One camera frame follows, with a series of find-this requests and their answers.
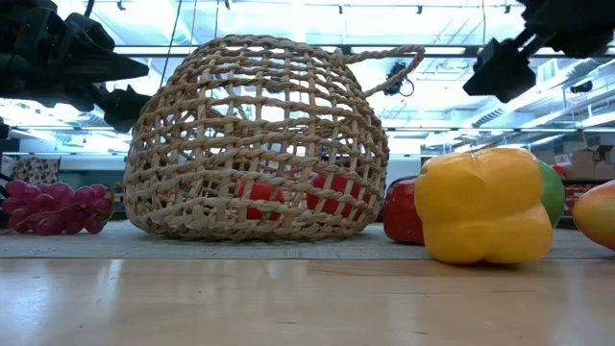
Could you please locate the black overhead camera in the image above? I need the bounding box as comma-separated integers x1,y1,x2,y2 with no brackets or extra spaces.
383,60,415,98

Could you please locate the small red apple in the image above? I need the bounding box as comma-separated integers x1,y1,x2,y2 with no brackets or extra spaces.
382,175,427,246

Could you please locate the woven straw basket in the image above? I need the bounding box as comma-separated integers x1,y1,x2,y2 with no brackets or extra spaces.
123,34,427,242

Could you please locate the black linear ceiling light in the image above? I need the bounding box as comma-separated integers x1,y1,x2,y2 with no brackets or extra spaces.
112,44,615,59

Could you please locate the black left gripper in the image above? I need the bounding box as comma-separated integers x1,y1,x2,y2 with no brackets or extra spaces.
0,0,153,134

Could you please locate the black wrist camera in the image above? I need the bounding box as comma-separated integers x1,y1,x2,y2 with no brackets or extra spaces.
462,37,538,105
64,12,116,52

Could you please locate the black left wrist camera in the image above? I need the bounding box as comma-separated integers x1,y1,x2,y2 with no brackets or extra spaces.
64,12,116,52

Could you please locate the grey woven placemat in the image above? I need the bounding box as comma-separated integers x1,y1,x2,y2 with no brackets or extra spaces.
0,219,615,260

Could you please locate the shelf with red bins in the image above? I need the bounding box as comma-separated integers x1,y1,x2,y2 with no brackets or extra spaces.
562,180,585,220

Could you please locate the green apple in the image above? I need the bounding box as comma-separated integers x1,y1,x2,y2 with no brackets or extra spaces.
536,160,567,230

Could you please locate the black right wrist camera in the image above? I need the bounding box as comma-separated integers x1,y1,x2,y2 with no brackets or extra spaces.
462,37,538,105

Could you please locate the large red apple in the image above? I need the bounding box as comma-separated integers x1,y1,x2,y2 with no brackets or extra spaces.
306,171,372,218

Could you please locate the yellow bell pepper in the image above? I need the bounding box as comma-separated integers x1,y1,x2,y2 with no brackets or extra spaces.
413,146,554,266

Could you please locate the floral patterned box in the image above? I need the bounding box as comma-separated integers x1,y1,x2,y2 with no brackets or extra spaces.
10,157,60,186

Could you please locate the purple grape bunch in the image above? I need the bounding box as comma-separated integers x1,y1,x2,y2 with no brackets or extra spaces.
0,179,116,236

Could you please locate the brown cardboard box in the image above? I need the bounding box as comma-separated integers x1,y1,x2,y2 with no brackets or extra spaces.
571,143,615,182

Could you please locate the red yellow mango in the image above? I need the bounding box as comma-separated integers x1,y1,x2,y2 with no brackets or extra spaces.
571,180,615,252

